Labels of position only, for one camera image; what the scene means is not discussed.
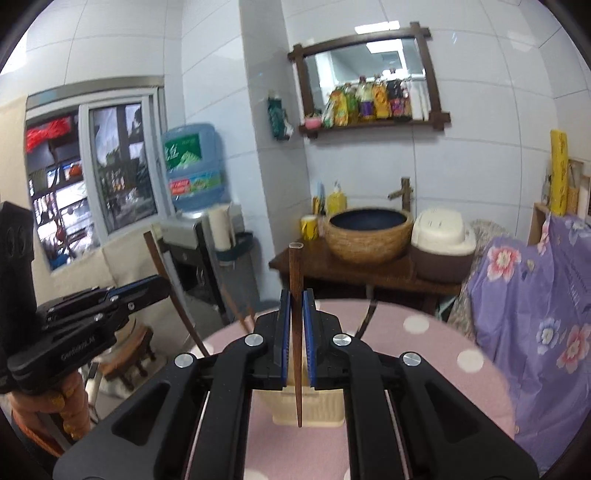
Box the brown wooden chopstick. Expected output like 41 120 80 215
143 231 211 357
219 285 253 334

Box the reddish brown chopstick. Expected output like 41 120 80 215
288 242 304 428

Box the spoon with brown wooden handle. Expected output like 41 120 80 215
355 299 378 339

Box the left hand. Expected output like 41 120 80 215
8 371 91 440

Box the small wooden stool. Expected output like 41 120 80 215
98 325 156 392

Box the cream plastic utensil holder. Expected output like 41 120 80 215
256 362 345 428

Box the grey water dispenser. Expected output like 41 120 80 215
156 211 260 325

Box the purple floral cloth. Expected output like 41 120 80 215
449 214 590 474

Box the dark wooden side table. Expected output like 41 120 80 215
297 239 462 314

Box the white brown rice cooker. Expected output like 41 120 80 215
410 208 477 284

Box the woven basket sink bowl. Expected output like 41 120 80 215
325 207 414 265

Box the paper cup stack on dispenser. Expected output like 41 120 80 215
207 204 235 251

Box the yellow mug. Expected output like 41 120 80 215
300 215 320 241

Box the yellow soap bottle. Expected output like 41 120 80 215
325 181 348 217

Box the bamboo style faucet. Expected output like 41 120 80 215
388 177 414 213

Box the blue water jug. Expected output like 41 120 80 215
162 123 229 212

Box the yellow roll package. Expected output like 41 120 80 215
550 129 569 216

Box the dark soy sauce bottle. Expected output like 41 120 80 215
386 79 406 119

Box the yellow oil bottle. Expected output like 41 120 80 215
372 80 391 120

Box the window with metal frame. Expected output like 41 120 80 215
26 77 172 271

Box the green packet on wall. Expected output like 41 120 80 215
267 96 294 141

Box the wooden framed wall mirror shelf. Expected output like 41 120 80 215
287 22 451 139

